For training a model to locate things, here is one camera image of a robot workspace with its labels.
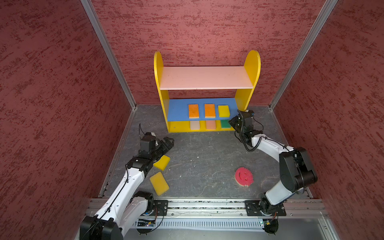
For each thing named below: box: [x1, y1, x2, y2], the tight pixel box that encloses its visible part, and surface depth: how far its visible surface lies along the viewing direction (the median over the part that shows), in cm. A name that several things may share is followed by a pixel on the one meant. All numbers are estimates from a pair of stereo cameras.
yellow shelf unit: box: [153, 50, 261, 133], surface depth 86 cm
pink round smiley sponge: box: [234, 167, 255, 187], surface depth 84 cm
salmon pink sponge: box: [206, 120, 216, 130], surface depth 108 cm
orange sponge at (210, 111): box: [204, 104, 216, 118], surface depth 100 cm
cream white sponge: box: [190, 120, 200, 130], surface depth 108 cm
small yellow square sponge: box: [218, 105, 231, 118], surface depth 97 cm
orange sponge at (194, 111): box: [188, 103, 200, 119], surface depth 99 cm
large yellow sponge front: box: [149, 171, 170, 196], surface depth 84 cm
